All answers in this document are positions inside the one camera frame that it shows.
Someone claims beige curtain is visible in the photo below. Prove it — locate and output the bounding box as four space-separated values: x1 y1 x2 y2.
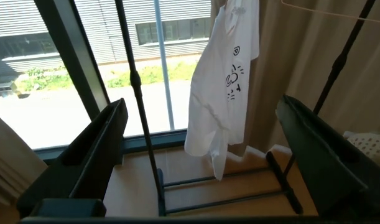
210 0 380 156
0 110 49 206

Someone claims pink clothes hanger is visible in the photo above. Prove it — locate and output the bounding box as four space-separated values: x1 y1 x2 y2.
281 0 380 25

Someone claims white laundry basket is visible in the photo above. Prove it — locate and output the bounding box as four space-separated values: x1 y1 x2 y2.
343 130 380 172

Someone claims window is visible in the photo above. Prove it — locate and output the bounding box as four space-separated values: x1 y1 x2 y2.
0 0 212 162

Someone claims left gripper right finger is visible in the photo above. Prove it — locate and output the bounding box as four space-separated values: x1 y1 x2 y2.
275 95 380 217

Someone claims black clothes rack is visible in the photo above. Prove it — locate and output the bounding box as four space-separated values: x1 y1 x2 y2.
114 0 377 218

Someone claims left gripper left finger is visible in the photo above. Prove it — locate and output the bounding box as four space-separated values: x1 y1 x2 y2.
17 98 129 218

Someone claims white t-shirt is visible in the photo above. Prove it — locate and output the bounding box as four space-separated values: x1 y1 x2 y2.
183 0 261 181

